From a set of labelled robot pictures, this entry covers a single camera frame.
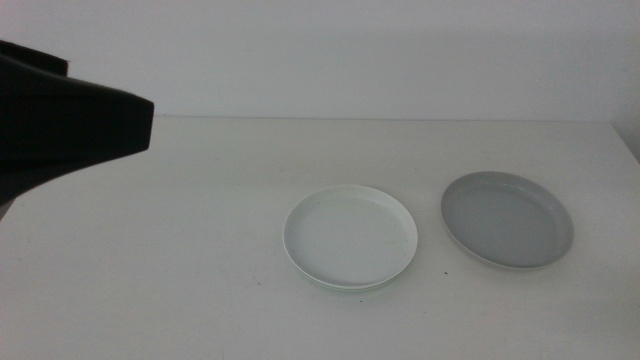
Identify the white shallow bowl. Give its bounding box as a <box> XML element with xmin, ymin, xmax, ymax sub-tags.
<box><xmin>281</xmin><ymin>184</ymin><xmax>419</xmax><ymax>291</ymax></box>

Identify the grey shallow bowl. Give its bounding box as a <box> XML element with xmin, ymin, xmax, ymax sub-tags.
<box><xmin>440</xmin><ymin>170</ymin><xmax>575</xmax><ymax>271</ymax></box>

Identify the pale green shallow bowl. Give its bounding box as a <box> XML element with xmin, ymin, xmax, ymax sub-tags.
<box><xmin>294</xmin><ymin>269</ymin><xmax>406</xmax><ymax>293</ymax></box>

